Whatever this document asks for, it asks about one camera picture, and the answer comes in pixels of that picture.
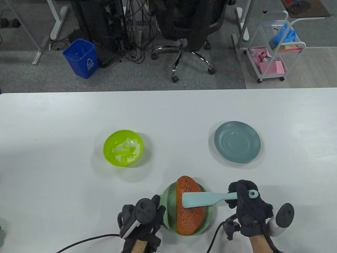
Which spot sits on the person's left hand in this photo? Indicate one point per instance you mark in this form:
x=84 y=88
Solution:
x=150 y=229

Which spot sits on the person's right hand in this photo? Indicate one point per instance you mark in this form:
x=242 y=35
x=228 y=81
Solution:
x=250 y=210

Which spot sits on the light green plate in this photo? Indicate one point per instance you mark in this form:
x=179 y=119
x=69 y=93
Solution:
x=168 y=208

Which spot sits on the orange-brown bread slice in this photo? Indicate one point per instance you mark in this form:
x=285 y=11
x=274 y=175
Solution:
x=189 y=221

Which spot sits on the light teal dessert spatula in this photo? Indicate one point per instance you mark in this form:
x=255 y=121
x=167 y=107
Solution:
x=197 y=200

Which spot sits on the white salad dressing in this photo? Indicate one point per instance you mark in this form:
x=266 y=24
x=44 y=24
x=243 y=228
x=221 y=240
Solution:
x=126 y=149

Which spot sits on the person's right forearm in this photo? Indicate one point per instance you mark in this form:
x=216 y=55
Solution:
x=259 y=245

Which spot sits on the person's left forearm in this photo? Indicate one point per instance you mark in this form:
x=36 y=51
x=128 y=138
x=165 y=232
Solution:
x=139 y=247

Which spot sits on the black left hand controller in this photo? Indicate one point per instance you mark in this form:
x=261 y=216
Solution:
x=144 y=209

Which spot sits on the black hand controller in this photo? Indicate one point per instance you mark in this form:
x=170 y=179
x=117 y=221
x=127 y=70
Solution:
x=284 y=216
x=144 y=209

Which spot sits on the black right hand controller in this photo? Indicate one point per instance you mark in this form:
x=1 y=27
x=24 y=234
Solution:
x=284 y=216

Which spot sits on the blue-grey plate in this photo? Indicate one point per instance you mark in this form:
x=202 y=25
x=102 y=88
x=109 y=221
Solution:
x=237 y=142

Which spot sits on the lime green plastic bowl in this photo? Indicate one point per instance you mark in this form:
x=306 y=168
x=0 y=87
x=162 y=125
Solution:
x=108 y=155

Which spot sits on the pink box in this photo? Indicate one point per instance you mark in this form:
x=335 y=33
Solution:
x=272 y=68

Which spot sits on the white rolling cart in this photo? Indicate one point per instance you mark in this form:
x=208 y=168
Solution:
x=279 y=39

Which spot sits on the blue plastic bag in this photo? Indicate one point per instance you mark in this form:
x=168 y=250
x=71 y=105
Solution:
x=283 y=35

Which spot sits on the blue trash bin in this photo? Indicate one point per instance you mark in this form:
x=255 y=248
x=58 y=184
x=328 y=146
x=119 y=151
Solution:
x=79 y=58

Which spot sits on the white desk leg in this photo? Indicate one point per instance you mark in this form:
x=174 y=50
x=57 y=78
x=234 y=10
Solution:
x=241 y=18
x=56 y=29

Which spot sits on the black office chair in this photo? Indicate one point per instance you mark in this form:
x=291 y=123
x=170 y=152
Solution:
x=184 y=21

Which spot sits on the black device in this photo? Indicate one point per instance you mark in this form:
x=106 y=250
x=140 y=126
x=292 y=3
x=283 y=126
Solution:
x=298 y=8

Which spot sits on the brown side table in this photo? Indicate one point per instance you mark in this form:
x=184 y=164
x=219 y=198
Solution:
x=318 y=10

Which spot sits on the black computer tower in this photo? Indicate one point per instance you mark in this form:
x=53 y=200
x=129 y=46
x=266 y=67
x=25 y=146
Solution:
x=97 y=23

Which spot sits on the black power strip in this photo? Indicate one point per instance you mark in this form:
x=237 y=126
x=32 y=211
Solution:
x=10 y=23

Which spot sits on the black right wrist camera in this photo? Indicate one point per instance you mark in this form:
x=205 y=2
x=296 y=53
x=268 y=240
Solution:
x=231 y=229

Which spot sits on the aluminium frame leg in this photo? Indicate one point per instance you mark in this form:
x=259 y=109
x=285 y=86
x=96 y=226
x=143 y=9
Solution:
x=39 y=54

